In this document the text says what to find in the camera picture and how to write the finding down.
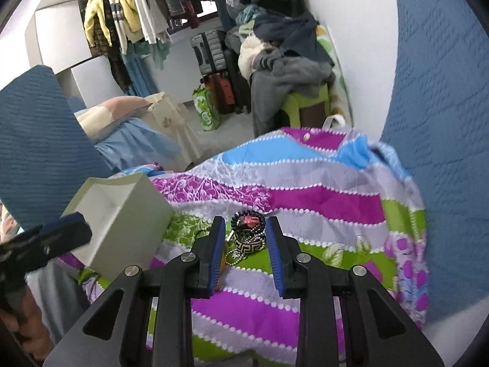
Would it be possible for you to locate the grey hard suitcase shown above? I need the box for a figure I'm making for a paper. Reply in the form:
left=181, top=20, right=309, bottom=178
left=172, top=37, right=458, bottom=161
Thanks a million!
left=190, top=29, right=227, bottom=78

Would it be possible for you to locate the light blue cloth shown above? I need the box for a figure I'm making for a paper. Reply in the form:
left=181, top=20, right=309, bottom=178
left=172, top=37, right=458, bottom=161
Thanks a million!
left=94, top=117, right=183, bottom=173

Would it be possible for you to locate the white shirt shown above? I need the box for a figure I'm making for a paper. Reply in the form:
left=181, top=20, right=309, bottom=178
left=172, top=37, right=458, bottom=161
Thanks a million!
left=130, top=0, right=169, bottom=45

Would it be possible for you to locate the black suitcase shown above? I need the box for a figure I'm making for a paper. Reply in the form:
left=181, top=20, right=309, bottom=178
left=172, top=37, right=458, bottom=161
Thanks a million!
left=222, top=48, right=253, bottom=115

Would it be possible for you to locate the colourful striped floral blanket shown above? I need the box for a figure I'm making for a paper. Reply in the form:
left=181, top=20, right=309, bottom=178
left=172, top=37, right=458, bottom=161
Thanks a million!
left=57, top=126, right=429, bottom=367

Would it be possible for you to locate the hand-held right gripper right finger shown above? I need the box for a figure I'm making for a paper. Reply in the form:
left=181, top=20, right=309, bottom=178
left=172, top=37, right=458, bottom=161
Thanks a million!
left=265, top=216, right=446, bottom=367

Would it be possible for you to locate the pale grey box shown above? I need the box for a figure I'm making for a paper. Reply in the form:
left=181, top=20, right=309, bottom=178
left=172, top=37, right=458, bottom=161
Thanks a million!
left=62, top=172, right=175, bottom=280

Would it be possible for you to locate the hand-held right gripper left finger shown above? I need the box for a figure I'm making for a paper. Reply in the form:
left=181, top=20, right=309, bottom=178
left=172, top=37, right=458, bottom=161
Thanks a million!
left=42, top=216, right=227, bottom=367

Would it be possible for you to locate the person's left hand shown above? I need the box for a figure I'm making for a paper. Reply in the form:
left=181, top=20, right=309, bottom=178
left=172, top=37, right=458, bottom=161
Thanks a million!
left=0, top=296, right=53, bottom=357

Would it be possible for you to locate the beige embroidered cloth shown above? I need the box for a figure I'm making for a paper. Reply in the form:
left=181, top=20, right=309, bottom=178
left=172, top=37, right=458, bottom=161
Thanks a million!
left=146, top=92, right=204, bottom=164

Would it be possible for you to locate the pink cream patchwork pillow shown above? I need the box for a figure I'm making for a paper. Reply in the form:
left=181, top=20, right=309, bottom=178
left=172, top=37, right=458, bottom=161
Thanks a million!
left=74, top=95, right=154, bottom=141

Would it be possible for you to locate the black gold patterned bangle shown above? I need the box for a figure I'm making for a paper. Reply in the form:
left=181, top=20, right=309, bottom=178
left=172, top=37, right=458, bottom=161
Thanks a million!
left=233, top=233, right=265, bottom=254

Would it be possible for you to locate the white strap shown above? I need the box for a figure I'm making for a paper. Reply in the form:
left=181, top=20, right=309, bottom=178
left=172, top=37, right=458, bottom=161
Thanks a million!
left=322, top=114, right=347, bottom=131

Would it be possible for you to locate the striped sweater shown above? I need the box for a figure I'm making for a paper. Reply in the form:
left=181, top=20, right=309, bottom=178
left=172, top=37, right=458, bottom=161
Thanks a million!
left=108, top=0, right=129, bottom=57

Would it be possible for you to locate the dark navy garment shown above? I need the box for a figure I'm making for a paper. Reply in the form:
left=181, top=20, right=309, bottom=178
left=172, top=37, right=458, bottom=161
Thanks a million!
left=253, top=12, right=334, bottom=66

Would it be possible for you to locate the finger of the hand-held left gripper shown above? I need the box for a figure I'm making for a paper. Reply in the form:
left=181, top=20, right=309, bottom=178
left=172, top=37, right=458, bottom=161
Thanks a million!
left=0, top=212, right=93, bottom=273

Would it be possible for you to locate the blue dress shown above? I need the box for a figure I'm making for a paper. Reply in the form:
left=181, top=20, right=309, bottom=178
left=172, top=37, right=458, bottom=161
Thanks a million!
left=123, top=42, right=158, bottom=99

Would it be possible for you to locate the green shopping bag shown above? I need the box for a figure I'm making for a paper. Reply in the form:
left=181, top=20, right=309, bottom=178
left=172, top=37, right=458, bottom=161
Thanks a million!
left=192, top=86, right=221, bottom=131

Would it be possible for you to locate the red suitcase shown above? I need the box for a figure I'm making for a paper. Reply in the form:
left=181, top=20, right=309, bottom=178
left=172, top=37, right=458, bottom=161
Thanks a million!
left=204, top=71, right=235, bottom=115

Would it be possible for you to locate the blue quilted cover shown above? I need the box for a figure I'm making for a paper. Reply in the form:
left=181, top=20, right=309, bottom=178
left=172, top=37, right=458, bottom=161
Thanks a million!
left=380, top=0, right=489, bottom=327
left=0, top=65, right=112, bottom=235

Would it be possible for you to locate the grey cloth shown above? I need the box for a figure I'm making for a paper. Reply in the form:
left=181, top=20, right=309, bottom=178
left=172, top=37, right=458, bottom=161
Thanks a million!
left=26, top=262, right=90, bottom=347

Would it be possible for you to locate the grey fleece garment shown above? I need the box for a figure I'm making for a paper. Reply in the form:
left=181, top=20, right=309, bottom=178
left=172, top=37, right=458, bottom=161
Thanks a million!
left=250, top=57, right=337, bottom=139

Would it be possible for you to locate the white cabinet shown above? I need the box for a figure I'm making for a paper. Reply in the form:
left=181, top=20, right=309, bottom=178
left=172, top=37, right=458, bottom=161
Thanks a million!
left=34, top=6, right=127, bottom=108

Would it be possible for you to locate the teal cloth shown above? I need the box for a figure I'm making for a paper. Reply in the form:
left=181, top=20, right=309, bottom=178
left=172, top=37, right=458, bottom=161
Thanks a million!
left=147, top=40, right=173, bottom=72

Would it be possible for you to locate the green plastic stool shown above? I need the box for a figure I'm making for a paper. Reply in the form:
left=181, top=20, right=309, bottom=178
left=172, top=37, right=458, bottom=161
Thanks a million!
left=281, top=83, right=330, bottom=128

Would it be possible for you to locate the floral mat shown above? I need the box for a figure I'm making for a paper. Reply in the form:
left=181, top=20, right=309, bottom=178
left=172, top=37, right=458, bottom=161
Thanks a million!
left=316, top=24, right=355, bottom=124

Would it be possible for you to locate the cream fleece garment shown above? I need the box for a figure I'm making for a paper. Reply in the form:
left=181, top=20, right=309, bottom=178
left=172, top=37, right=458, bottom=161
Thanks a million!
left=237, top=35, right=284, bottom=80

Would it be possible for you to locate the black bead bracelet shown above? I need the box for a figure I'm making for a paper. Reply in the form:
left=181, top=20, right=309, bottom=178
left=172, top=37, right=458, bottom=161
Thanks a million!
left=230, top=211, right=267, bottom=238

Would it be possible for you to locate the silver ball chain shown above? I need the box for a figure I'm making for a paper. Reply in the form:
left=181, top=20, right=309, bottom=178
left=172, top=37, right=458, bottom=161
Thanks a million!
left=225, top=248, right=250, bottom=267

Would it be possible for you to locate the plaid garment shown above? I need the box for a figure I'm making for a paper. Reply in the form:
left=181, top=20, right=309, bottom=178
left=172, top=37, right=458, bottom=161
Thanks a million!
left=92, top=15, right=131, bottom=93

